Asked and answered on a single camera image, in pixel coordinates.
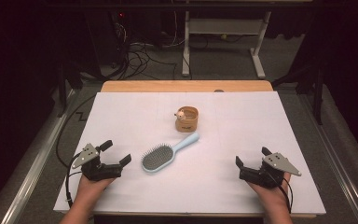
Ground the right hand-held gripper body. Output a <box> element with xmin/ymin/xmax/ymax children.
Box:
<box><xmin>238</xmin><ymin>152</ymin><xmax>302</xmax><ymax>189</ymax></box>

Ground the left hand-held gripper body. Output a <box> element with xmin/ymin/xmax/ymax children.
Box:
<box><xmin>71</xmin><ymin>143</ymin><xmax>124</xmax><ymax>182</ymax></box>

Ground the light blue hairbrush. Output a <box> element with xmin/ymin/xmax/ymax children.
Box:
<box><xmin>141</xmin><ymin>132</ymin><xmax>200</xmax><ymax>174</ymax></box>

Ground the tan cup with animal figure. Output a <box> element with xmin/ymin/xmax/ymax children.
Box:
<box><xmin>173</xmin><ymin>105</ymin><xmax>200</xmax><ymax>133</ymax></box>

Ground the person's left hand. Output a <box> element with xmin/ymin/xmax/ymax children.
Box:
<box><xmin>75</xmin><ymin>175</ymin><xmax>117</xmax><ymax>202</ymax></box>

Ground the person's right hand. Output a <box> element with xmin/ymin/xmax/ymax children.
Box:
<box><xmin>246</xmin><ymin>172</ymin><xmax>293</xmax><ymax>206</ymax></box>

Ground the white table cover sheet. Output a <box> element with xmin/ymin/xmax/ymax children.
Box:
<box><xmin>53</xmin><ymin>91</ymin><xmax>326</xmax><ymax>216</ymax></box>

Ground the black metal stand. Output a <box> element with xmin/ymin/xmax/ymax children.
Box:
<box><xmin>271</xmin><ymin>62</ymin><xmax>325</xmax><ymax>125</ymax></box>
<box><xmin>55</xmin><ymin>60</ymin><xmax>103</xmax><ymax>118</ymax></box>

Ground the black computer tower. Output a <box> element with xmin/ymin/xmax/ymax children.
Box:
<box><xmin>85</xmin><ymin>10</ymin><xmax>131</xmax><ymax>66</ymax></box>

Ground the left hand-held gripper cable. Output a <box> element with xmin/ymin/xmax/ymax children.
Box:
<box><xmin>64</xmin><ymin>152</ymin><xmax>83</xmax><ymax>209</ymax></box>

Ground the hand-held gripper cable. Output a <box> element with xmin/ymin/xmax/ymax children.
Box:
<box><xmin>64</xmin><ymin>152</ymin><xmax>83</xmax><ymax>209</ymax></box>
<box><xmin>268</xmin><ymin>171</ymin><xmax>294</xmax><ymax>215</ymax></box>

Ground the right hand-held gripper cable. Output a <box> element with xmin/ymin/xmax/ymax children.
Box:
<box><xmin>268</xmin><ymin>171</ymin><xmax>294</xmax><ymax>215</ymax></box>

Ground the long black floor cable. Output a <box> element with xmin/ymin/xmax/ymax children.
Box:
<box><xmin>55</xmin><ymin>92</ymin><xmax>97</xmax><ymax>169</ymax></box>

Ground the metal floor rail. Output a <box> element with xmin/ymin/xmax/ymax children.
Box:
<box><xmin>0</xmin><ymin>88</ymin><xmax>82</xmax><ymax>224</ymax></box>
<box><xmin>297</xmin><ymin>92</ymin><xmax>358</xmax><ymax>224</ymax></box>

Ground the tangle of floor cables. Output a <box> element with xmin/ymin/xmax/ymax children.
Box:
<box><xmin>111</xmin><ymin>18</ymin><xmax>187</xmax><ymax>82</ymax></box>

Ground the white metal desk frame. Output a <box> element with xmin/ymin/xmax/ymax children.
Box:
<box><xmin>181</xmin><ymin>10</ymin><xmax>273</xmax><ymax>80</ymax></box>

